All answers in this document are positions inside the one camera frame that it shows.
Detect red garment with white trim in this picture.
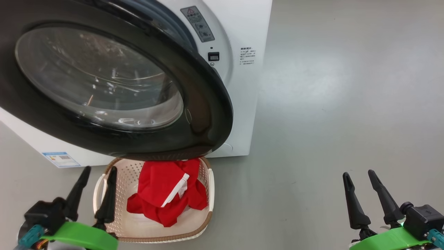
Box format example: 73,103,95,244
126,158,208,227

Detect black round glass washer door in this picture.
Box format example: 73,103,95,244
0,0,234,162

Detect grey rubber door gasket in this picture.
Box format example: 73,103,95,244
118,0,199,53

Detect round drain filter cover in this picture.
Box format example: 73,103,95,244
214,143,234,156

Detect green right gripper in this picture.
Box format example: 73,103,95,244
342,169,433,250

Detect grey warning label sticker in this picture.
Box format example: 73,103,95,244
180,6,215,43

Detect blue energy label sticker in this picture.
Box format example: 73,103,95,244
42,152,81,168

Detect cream laundry basket brown rim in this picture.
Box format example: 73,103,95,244
93,156,215,243

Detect printed text label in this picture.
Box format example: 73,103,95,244
239,48,257,66

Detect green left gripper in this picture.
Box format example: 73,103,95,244
39,166,119,250

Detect white front-load washing machine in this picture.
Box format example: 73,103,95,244
0,0,273,168

